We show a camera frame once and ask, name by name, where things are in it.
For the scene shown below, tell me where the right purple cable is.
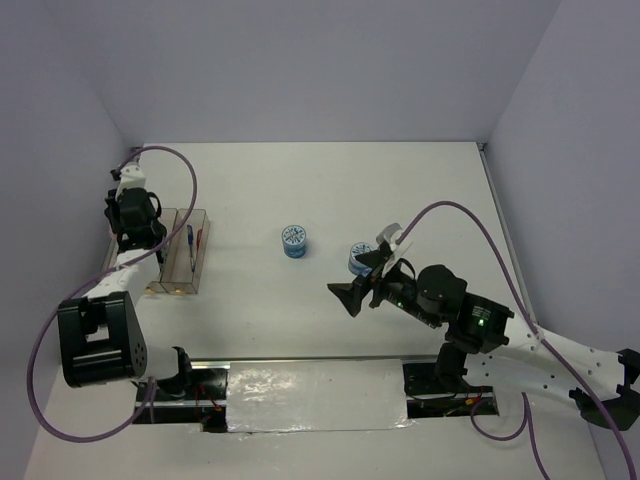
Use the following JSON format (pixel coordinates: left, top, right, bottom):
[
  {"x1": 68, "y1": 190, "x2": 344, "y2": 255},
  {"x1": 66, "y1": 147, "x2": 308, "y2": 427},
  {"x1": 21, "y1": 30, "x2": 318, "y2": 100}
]
[{"x1": 399, "y1": 201, "x2": 631, "y2": 480}]

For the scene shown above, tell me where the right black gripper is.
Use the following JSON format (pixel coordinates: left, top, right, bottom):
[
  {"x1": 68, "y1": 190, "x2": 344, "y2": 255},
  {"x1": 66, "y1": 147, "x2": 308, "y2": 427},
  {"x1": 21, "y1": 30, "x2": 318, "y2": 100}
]
[{"x1": 326, "y1": 248, "x2": 440, "y2": 327}]

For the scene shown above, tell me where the red pen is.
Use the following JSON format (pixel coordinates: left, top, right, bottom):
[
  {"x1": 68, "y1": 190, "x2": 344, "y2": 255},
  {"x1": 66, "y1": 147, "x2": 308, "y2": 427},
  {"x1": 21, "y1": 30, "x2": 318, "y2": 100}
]
[{"x1": 196, "y1": 228, "x2": 203, "y2": 250}]

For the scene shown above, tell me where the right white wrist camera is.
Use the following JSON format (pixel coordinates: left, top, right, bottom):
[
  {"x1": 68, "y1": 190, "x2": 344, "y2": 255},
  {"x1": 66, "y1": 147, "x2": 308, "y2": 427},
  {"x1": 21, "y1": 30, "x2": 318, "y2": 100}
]
[{"x1": 376, "y1": 223, "x2": 412, "y2": 277}]

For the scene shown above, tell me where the blue pen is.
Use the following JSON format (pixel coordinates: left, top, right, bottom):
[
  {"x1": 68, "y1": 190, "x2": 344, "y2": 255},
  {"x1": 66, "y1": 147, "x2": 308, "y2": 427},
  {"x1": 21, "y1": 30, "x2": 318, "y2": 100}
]
[{"x1": 186, "y1": 224, "x2": 196, "y2": 273}]

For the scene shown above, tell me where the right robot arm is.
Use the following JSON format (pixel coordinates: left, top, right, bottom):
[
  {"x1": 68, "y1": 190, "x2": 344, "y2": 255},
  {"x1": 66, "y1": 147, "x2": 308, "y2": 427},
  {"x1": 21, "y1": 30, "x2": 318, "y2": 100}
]
[{"x1": 327, "y1": 250, "x2": 639, "y2": 431}]

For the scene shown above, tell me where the purple cable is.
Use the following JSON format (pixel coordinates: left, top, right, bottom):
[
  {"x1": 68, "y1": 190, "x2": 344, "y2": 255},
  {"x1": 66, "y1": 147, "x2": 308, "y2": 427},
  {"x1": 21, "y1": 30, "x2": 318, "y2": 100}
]
[
  {"x1": 27, "y1": 145, "x2": 199, "y2": 444},
  {"x1": 399, "y1": 201, "x2": 631, "y2": 480}
]

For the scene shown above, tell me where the clear compartment organizer tray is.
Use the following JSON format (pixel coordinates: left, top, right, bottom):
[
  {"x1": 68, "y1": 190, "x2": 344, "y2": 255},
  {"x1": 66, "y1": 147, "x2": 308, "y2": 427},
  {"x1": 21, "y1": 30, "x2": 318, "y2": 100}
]
[{"x1": 98, "y1": 208, "x2": 211, "y2": 300}]

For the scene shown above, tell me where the silver taped cover plate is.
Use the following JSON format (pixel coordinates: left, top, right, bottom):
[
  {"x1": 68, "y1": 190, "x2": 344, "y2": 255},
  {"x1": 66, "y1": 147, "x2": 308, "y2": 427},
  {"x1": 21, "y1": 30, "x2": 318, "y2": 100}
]
[{"x1": 226, "y1": 359, "x2": 410, "y2": 433}]

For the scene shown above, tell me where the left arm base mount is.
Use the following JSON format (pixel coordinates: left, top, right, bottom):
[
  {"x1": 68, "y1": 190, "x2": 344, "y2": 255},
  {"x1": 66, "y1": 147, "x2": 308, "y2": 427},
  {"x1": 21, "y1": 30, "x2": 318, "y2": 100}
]
[{"x1": 131, "y1": 347, "x2": 228, "y2": 433}]

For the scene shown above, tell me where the blue jar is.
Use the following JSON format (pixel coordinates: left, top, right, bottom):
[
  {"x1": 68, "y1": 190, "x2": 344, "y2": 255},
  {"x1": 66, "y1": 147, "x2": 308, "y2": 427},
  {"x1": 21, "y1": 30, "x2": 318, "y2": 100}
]
[
  {"x1": 281, "y1": 225, "x2": 307, "y2": 259},
  {"x1": 347, "y1": 241, "x2": 376, "y2": 277}
]

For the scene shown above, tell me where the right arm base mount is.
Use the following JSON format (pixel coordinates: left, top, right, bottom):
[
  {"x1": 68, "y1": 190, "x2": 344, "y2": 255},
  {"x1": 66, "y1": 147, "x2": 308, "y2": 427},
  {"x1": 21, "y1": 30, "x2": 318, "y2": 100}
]
[{"x1": 401, "y1": 345, "x2": 498, "y2": 420}]

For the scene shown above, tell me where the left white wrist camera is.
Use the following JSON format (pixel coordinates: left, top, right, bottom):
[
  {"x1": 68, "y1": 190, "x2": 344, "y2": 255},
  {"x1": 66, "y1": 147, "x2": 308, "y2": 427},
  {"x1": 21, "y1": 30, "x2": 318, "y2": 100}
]
[{"x1": 110, "y1": 161, "x2": 146, "y2": 190}]

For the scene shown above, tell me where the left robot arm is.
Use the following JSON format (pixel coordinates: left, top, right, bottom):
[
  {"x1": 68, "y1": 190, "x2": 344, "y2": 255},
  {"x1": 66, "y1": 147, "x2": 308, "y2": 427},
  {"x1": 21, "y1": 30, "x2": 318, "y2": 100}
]
[{"x1": 57, "y1": 187, "x2": 196, "y2": 399}]

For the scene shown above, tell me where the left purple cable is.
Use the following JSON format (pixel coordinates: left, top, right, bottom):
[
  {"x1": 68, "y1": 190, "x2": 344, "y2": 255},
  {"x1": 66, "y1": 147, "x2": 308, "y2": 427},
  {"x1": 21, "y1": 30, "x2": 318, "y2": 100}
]
[{"x1": 27, "y1": 145, "x2": 199, "y2": 444}]

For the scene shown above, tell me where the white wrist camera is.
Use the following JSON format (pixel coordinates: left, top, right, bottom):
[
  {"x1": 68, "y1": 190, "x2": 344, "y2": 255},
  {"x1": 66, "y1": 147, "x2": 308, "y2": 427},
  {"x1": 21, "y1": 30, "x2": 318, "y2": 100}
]
[
  {"x1": 376, "y1": 223, "x2": 412, "y2": 277},
  {"x1": 110, "y1": 161, "x2": 146, "y2": 190}
]

